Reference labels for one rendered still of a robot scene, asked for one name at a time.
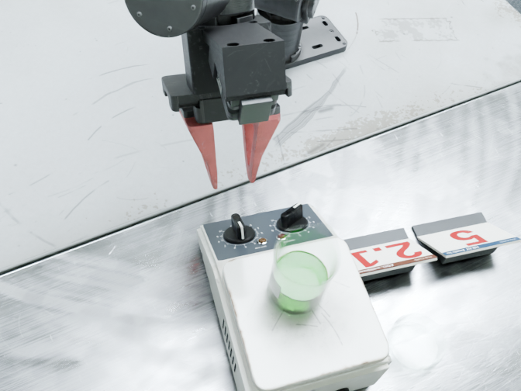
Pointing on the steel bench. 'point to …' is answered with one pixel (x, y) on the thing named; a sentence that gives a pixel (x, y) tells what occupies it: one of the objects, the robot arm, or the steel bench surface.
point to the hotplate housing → (339, 382)
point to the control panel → (267, 230)
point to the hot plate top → (303, 326)
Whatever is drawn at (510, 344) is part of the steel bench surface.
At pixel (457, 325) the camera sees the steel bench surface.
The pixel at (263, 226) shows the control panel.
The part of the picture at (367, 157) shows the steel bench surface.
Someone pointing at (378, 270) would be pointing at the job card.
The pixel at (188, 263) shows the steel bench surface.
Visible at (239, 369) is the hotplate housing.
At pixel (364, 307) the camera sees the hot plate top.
